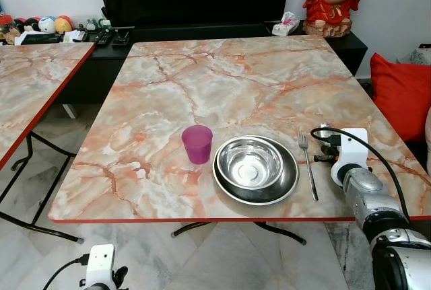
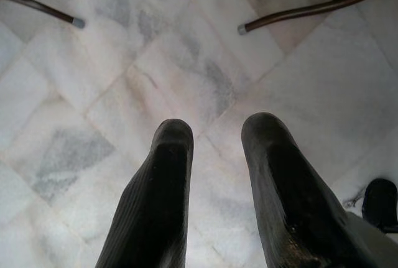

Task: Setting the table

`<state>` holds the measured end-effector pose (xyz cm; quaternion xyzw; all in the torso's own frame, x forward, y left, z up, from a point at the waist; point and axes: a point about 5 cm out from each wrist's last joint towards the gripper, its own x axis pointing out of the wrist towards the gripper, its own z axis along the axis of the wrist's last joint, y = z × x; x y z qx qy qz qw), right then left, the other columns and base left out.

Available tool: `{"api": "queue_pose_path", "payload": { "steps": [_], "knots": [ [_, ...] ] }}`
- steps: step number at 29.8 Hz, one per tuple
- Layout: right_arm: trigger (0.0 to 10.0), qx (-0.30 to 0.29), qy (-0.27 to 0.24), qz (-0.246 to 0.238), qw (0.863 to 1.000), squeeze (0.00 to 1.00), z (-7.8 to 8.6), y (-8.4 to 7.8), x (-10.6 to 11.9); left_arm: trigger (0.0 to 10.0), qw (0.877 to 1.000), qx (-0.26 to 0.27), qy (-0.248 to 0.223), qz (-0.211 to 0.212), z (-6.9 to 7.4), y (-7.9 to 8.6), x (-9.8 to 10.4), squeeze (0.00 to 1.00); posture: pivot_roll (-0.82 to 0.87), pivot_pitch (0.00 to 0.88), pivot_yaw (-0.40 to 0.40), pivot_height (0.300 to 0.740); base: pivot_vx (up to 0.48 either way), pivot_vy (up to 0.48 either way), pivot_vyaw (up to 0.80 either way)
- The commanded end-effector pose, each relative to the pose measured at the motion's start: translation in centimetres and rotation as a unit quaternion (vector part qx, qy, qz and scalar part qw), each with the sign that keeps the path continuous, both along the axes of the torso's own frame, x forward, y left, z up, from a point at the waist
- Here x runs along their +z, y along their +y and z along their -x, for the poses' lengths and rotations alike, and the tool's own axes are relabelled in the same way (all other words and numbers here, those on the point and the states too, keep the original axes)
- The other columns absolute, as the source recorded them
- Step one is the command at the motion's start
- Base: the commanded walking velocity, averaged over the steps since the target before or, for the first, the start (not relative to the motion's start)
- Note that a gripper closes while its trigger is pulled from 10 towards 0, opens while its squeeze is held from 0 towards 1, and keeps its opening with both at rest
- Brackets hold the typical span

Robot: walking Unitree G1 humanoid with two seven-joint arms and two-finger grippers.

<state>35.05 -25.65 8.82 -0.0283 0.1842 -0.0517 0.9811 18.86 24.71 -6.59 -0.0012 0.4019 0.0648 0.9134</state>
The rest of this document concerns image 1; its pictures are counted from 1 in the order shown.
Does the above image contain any silver metal fork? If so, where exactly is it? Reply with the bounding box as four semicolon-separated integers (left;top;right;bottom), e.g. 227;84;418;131
298;133;320;202

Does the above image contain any stainless steel plate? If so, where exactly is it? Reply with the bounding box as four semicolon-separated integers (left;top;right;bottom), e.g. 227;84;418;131
212;135;300;207

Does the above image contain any stainless steel bowl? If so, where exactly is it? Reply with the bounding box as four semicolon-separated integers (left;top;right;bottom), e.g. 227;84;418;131
216;137;285;189

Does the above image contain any red cushion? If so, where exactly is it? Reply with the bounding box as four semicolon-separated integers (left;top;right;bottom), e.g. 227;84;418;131
370;52;431;144

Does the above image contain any large marble pattern folding table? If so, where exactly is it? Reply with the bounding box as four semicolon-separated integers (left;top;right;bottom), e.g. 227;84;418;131
48;34;431;246

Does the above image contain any purple plastic cup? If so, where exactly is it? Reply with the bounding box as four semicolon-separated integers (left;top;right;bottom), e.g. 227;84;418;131
181;125;213;166

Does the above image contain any white tissue pack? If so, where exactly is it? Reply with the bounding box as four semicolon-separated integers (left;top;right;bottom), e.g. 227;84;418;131
271;11;301;37

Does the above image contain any red laughing Buddha statue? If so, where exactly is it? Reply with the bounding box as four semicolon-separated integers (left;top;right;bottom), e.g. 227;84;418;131
302;0;370;39

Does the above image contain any marble pattern side table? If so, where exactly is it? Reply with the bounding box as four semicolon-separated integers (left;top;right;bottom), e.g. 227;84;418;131
0;42;96;244

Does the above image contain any black remote control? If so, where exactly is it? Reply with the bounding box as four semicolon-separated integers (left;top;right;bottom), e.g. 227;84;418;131
90;28;115;46

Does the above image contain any yellow and orange plush ball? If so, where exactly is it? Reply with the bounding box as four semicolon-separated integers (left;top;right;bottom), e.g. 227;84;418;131
54;15;75;34

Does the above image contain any white and blue plush ball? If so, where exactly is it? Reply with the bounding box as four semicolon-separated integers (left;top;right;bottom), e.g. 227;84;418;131
38;16;57;34

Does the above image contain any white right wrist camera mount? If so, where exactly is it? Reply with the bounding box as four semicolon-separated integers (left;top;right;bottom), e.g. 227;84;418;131
338;128;370;184

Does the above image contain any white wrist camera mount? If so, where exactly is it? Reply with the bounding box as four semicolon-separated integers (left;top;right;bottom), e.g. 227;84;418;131
338;128;370;184
84;244;117;290

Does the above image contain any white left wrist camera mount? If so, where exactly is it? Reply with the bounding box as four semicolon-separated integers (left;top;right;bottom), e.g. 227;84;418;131
84;244;117;290

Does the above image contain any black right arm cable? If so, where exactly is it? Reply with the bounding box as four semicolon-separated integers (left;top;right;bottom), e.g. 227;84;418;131
310;126;412;223

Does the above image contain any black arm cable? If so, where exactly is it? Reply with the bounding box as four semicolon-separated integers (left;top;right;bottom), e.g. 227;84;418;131
310;126;412;223
42;254;91;290

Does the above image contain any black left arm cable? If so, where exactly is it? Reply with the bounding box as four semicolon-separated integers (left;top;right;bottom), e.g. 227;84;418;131
42;254;91;290

